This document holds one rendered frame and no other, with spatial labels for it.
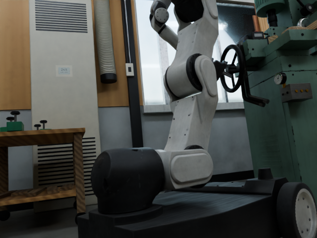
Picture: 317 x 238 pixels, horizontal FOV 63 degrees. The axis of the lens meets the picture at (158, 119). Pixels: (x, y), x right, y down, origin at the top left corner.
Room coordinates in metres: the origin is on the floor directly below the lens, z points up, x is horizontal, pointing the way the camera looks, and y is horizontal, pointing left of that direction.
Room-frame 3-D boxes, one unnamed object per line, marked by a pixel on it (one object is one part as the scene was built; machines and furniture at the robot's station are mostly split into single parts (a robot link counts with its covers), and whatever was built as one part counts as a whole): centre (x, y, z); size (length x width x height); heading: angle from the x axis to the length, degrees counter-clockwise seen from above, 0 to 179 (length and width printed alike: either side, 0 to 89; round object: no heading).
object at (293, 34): (1.55, -0.70, 0.87); 0.61 x 0.30 x 0.06; 11
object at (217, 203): (0.91, -0.06, 0.19); 0.64 x 0.52 x 0.33; 131
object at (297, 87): (1.30, -0.71, 0.58); 0.12 x 0.08 x 0.08; 101
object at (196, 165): (0.89, -0.03, 0.28); 0.21 x 0.20 x 0.13; 131
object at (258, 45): (1.53, -0.62, 0.91); 0.15 x 0.14 x 0.09; 11
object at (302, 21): (1.49, -0.95, 1.02); 0.12 x 0.03 x 0.12; 101
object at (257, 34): (1.53, -0.61, 0.99); 0.13 x 0.11 x 0.06; 11
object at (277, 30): (1.59, -0.82, 1.03); 0.14 x 0.07 x 0.09; 101
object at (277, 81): (1.29, -0.65, 0.65); 0.06 x 0.04 x 0.08; 11
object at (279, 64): (1.61, -0.92, 0.76); 0.57 x 0.45 x 0.09; 101
